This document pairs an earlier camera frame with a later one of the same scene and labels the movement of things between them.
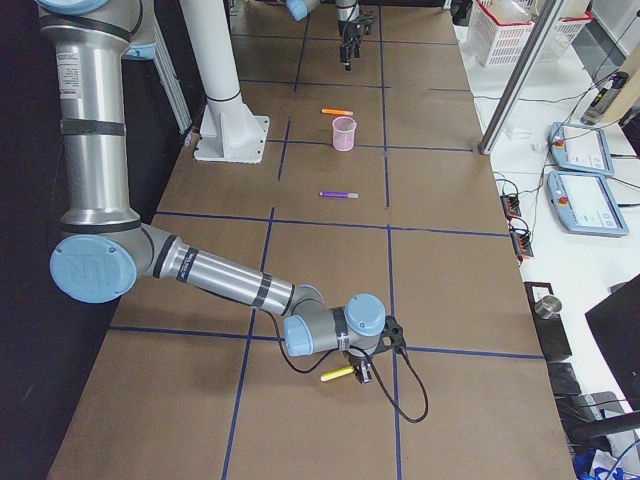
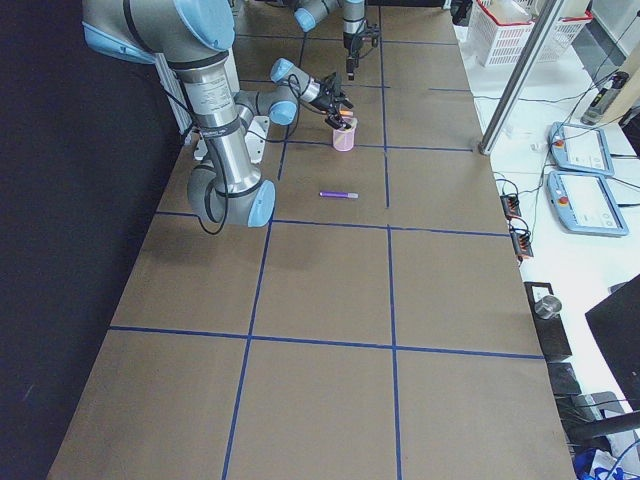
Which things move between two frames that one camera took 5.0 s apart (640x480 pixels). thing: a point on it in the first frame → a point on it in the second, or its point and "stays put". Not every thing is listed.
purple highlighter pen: x=339 y=194 stays put
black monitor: x=618 y=323 stays put
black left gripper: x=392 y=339 → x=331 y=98
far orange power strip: x=511 y=205 stays put
